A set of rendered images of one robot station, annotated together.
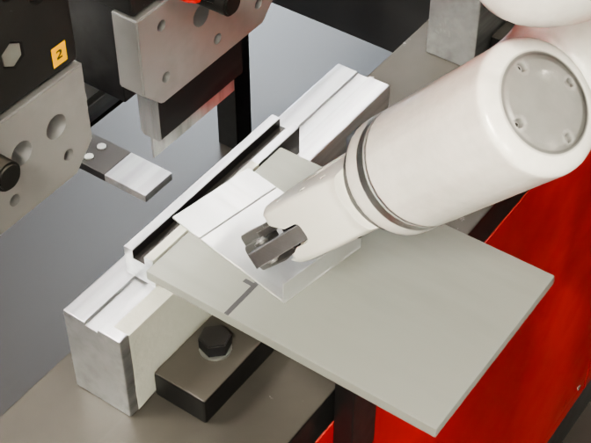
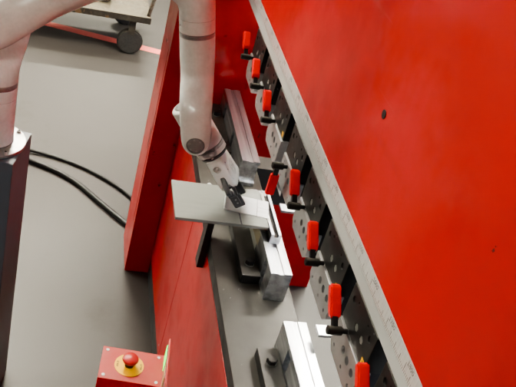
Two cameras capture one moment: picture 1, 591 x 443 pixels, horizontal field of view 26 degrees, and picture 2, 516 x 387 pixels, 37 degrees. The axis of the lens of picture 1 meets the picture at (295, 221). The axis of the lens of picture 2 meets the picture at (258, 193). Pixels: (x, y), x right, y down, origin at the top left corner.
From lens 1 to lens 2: 2.37 m
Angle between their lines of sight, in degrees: 89
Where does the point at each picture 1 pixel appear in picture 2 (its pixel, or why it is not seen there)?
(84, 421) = not seen: hidden behind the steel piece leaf
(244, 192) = (262, 212)
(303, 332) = (214, 188)
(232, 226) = (254, 203)
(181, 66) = (268, 138)
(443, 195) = not seen: hidden behind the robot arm
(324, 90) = (284, 263)
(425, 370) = (183, 188)
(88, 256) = not seen: outside the picture
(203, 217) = (262, 203)
